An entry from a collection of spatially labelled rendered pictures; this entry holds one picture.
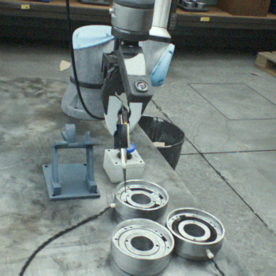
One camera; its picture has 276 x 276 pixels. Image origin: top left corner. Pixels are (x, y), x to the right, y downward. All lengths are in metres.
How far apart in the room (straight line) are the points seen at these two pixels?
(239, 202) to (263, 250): 0.38
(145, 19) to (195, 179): 1.93
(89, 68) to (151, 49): 0.17
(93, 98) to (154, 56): 0.20
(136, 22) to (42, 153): 0.41
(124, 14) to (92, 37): 0.39
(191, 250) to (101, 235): 0.16
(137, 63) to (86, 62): 0.41
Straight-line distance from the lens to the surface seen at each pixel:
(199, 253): 0.86
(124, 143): 0.94
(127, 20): 0.88
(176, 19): 4.59
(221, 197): 2.64
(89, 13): 4.32
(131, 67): 0.87
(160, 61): 1.25
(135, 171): 1.04
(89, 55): 1.27
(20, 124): 1.26
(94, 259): 0.84
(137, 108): 0.95
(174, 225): 0.90
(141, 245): 0.87
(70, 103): 1.32
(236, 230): 2.42
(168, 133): 2.32
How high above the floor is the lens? 1.34
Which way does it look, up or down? 25 degrees down
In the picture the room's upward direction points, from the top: 9 degrees clockwise
